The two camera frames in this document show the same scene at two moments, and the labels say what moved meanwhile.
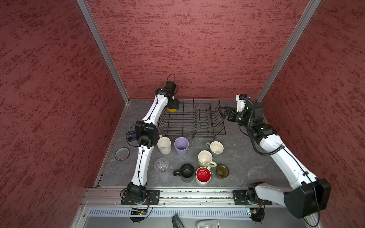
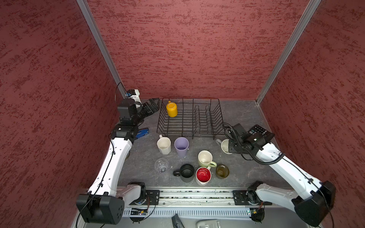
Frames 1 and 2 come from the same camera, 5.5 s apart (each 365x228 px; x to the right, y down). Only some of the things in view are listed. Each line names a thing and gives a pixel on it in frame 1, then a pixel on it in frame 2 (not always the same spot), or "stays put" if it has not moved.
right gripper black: [232, 109] -> [231, 148]
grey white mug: [215, 147] -> [224, 145]
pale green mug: [205, 157] stays put
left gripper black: [176, 104] -> [151, 111]
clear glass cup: [161, 165] stays put
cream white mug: [164, 144] stays put
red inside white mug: [203, 175] stays put
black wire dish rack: [195, 117] stays put
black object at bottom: [177, 222] stays put
